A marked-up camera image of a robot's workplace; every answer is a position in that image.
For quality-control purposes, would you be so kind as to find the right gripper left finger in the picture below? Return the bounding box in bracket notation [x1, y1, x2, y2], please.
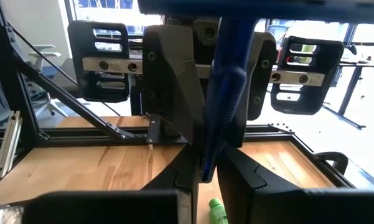
[23, 146, 202, 224]

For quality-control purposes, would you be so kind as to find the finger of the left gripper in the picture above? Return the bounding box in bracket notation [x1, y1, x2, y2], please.
[142, 24, 205, 146]
[228, 30, 278, 149]

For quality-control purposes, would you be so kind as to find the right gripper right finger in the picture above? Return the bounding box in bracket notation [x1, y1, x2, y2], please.
[217, 144, 374, 224]

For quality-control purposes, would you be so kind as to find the dark blue slim toiletry stick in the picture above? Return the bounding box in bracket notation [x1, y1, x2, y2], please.
[202, 17, 258, 184]

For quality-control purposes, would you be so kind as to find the green Pert shampoo bottle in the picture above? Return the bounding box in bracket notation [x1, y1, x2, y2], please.
[208, 198, 228, 224]

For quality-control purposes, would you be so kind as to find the pale green canister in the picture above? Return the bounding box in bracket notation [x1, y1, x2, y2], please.
[300, 44, 317, 65]

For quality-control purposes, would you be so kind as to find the white office chair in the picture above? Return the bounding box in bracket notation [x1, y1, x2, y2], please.
[27, 43, 69, 118]

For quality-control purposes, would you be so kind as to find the black standing desk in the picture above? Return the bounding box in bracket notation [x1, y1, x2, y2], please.
[322, 23, 374, 130]

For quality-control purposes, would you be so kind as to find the white aluminium extrusion bar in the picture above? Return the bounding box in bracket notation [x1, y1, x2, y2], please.
[0, 110, 23, 179]

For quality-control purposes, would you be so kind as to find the black clamp handle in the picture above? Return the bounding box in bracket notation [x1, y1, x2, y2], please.
[314, 151, 349, 175]

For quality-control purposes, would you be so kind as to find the black aluminium rig frame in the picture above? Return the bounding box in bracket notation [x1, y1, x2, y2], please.
[0, 0, 355, 190]

